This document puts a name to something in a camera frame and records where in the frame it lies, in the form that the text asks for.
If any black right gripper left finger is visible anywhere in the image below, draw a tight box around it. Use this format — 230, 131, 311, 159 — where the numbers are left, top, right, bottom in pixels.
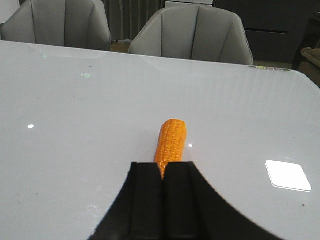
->
90, 162, 162, 240

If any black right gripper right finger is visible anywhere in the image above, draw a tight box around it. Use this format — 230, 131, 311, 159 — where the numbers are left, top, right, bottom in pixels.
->
163, 162, 277, 240

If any orange corn cob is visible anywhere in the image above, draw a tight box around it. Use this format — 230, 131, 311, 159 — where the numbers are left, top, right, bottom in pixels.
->
154, 119, 187, 179

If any grey upholstered chair right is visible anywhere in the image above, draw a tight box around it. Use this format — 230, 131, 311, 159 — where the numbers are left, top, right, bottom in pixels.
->
129, 4, 253, 65

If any grey upholstered chair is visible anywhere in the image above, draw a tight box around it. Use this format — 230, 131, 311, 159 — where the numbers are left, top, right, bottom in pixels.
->
129, 4, 253, 65
0, 0, 111, 51

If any olive cushion seat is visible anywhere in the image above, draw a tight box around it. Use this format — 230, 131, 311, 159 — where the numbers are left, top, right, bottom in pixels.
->
298, 47, 320, 87

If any grey upholstered chair left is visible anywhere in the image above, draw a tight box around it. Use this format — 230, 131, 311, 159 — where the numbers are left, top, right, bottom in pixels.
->
0, 0, 111, 51

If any dark cabinet counter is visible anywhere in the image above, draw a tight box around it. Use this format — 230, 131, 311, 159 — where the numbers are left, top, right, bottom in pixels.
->
214, 0, 320, 63

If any white cabinet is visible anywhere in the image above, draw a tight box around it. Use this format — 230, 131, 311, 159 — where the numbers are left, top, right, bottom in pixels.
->
164, 0, 215, 8

